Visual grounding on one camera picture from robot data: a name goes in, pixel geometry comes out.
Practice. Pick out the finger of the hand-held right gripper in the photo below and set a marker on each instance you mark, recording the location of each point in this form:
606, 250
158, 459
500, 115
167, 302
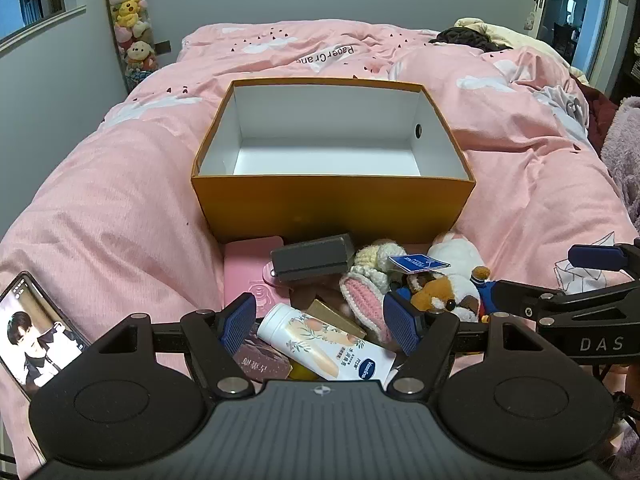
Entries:
595, 256
525, 296

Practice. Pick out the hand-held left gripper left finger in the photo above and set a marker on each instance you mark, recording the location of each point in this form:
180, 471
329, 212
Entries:
241, 322

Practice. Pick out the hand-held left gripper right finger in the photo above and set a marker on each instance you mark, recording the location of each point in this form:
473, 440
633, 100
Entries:
401, 322

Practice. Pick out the brown snack packet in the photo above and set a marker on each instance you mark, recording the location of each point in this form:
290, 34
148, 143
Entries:
260, 361

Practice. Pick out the cream pink crochet plush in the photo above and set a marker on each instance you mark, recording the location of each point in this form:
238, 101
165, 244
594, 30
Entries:
361, 296

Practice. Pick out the gold box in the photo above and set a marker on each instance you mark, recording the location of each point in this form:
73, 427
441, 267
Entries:
334, 314

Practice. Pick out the white lotion tube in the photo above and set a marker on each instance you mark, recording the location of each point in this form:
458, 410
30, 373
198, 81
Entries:
310, 335

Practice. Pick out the red panda plush toy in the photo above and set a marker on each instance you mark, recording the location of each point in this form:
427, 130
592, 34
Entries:
452, 257

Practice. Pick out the grey gift box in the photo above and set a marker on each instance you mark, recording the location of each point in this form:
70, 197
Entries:
310, 260

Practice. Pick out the orange cardboard box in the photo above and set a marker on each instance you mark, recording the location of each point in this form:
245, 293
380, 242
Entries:
325, 205

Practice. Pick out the dark red blanket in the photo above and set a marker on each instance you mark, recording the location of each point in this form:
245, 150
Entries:
600, 110

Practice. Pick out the grey cloth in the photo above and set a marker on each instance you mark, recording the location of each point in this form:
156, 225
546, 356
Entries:
565, 100

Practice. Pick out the pink printed duvet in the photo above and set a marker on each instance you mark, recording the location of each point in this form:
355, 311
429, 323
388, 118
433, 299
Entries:
125, 185

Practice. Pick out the smartphone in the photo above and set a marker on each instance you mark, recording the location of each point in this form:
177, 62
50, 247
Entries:
35, 340

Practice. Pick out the cream pillow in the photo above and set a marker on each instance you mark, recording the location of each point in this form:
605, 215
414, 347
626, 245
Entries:
520, 37

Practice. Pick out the dark clothing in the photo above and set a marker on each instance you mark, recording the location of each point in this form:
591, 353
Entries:
465, 37

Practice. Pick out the hanging plush toy organizer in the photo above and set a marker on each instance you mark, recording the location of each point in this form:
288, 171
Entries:
130, 10

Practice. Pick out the wall socket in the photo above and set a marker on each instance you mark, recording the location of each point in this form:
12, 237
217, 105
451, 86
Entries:
162, 47

